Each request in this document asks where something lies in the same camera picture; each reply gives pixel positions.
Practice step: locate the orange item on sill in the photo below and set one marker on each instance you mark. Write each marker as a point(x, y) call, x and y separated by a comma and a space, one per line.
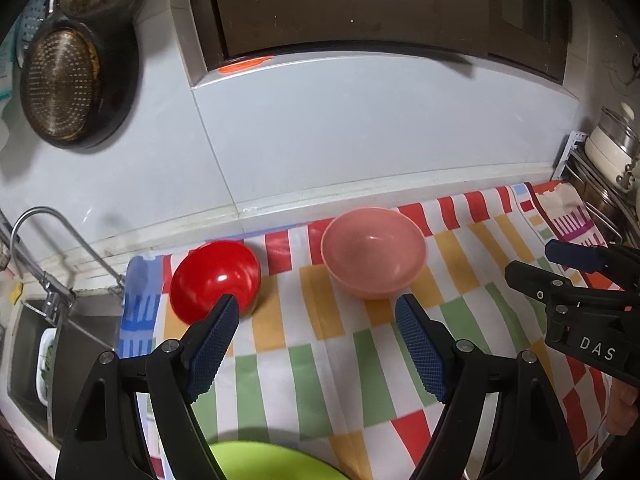
point(245, 63)

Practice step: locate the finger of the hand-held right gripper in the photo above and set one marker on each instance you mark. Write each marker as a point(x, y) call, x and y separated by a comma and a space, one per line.
point(570, 255)
point(530, 277)

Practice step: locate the metal colander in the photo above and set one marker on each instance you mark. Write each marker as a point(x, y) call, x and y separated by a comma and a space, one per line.
point(60, 85)

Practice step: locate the steel steamer pot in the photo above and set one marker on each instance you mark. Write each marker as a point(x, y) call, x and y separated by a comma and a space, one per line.
point(617, 122)

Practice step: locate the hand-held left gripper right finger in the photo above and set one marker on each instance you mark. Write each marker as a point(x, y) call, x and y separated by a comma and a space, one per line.
point(422, 350)

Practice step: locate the white dish in sink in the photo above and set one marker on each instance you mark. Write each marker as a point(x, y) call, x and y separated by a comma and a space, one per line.
point(46, 365)

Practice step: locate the dark steel pot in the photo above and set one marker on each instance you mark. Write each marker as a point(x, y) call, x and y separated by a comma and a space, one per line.
point(602, 205)

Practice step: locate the dark framed window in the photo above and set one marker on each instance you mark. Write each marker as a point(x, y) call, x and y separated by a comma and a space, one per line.
point(375, 5)

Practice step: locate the steel faucet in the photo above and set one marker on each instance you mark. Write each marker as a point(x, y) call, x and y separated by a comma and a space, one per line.
point(50, 280)

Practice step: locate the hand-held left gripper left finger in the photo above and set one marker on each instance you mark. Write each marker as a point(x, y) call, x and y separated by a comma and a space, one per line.
point(212, 350)

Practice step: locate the steel sink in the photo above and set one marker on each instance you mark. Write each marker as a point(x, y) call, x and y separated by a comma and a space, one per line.
point(30, 360)

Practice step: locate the red bowl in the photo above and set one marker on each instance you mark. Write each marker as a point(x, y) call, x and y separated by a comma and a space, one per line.
point(210, 280)

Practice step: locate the pink bowl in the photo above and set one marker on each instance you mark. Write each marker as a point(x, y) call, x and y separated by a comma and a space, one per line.
point(372, 250)

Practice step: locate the black frying pan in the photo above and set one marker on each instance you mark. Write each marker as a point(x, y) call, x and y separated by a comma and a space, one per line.
point(117, 80)

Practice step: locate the colourful striped cloth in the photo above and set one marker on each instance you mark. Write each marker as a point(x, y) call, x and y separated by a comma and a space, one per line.
point(320, 370)

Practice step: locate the cream cooking pot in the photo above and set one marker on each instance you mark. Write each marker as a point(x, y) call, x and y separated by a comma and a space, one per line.
point(607, 150)

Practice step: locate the green plate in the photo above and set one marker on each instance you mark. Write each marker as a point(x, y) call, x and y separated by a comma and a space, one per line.
point(270, 462)

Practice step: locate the person's right hand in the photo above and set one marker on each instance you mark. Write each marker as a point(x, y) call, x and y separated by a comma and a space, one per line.
point(625, 405)

